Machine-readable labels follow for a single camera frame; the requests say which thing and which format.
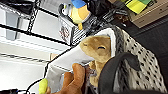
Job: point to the yellow-green pack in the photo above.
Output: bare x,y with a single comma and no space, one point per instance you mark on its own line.
136,5

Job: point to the orange plush toy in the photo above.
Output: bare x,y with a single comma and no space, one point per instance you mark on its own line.
75,81

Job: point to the open brown cardboard box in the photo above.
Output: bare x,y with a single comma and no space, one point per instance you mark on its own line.
150,18

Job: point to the yellow plush piece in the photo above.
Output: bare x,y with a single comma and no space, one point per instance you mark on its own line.
43,86

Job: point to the white printed box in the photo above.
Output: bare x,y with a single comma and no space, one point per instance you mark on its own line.
65,31

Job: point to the dark goods cluster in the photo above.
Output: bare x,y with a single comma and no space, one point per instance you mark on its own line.
106,11

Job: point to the tan plush animal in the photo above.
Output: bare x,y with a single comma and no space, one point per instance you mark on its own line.
96,50

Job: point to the yellow plush with blue cap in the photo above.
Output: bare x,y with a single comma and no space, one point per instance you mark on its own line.
80,13

